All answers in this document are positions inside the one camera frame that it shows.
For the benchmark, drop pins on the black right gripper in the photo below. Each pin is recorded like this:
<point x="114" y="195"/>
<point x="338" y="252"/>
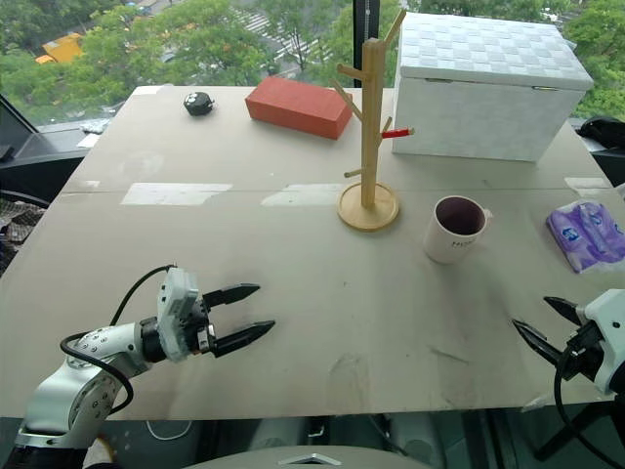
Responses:
<point x="583" y="354"/>

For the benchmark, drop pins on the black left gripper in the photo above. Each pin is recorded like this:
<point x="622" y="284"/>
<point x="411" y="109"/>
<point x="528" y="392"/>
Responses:
<point x="201" y="333"/>

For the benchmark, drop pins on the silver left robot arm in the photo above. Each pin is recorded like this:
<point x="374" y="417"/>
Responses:
<point x="93" y="386"/>

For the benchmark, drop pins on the white mug purple inside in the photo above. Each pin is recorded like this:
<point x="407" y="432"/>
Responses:
<point x="446" y="242"/>

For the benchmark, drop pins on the wooden mug tree stand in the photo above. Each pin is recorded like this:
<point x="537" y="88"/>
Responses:
<point x="369" y="195"/>

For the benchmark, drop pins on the purple tissue pack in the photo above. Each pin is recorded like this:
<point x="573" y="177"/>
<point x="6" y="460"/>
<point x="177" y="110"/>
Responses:
<point x="588" y="234"/>

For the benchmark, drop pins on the black folding stand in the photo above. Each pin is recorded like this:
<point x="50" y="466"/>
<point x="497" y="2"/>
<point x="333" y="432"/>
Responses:
<point x="571" y="430"/>

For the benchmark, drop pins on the silver rounded robot body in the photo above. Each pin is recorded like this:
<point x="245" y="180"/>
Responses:
<point x="312" y="458"/>

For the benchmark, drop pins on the black bag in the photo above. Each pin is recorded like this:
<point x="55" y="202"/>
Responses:
<point x="603" y="131"/>

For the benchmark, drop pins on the small black round device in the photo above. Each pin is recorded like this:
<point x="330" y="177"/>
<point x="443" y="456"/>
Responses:
<point x="197" y="103"/>

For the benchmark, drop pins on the red rectangular block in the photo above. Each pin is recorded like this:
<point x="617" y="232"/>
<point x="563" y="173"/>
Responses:
<point x="298" y="107"/>

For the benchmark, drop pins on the white woven storage box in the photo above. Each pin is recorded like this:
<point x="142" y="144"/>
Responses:
<point x="478" y="112"/>

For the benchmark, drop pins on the patterned dark cloth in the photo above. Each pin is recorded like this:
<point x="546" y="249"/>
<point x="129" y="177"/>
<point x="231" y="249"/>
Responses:
<point x="19" y="225"/>

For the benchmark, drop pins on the crumpled silver wrapper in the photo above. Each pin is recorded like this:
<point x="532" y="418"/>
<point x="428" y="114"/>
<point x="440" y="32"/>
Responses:
<point x="94" y="126"/>

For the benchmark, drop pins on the yellow vehicle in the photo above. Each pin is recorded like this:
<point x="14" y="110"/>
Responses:
<point x="61" y="49"/>

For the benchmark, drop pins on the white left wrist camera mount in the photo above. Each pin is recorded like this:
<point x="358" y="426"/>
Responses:
<point x="177" y="312"/>

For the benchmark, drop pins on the black window post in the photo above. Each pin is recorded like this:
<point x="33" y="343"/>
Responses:
<point x="365" y="24"/>

